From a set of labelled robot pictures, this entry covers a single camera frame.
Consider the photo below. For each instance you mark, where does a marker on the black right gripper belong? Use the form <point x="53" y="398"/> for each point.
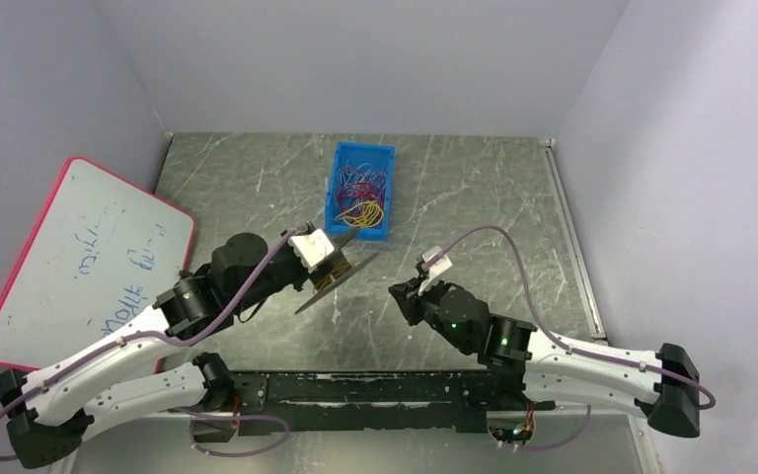
<point x="417" y="303"/>

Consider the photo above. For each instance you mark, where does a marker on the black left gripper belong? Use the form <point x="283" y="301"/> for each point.
<point x="330" y="270"/>

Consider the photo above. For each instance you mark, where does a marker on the black cable spool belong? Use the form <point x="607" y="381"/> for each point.
<point x="335" y="271"/>

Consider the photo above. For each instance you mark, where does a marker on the blue plastic bin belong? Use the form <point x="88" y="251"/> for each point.
<point x="359" y="190"/>

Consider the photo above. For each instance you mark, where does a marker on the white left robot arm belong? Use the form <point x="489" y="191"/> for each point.
<point x="51" y="411"/>

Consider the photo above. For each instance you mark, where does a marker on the pink framed whiteboard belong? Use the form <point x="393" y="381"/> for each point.
<point x="101" y="250"/>

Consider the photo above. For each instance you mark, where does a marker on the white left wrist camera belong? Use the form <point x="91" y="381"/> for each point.
<point x="312" y="249"/>

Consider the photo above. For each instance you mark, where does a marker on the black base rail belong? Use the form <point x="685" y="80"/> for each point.
<point x="339" y="401"/>

